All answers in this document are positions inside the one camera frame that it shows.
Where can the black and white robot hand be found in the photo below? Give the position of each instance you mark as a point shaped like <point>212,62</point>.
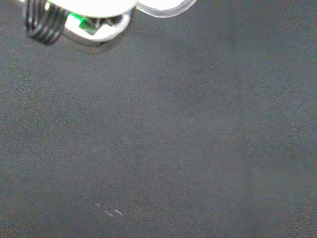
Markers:
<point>99,7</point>

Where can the black bench cloth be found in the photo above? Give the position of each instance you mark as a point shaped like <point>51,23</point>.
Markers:
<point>158,136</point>

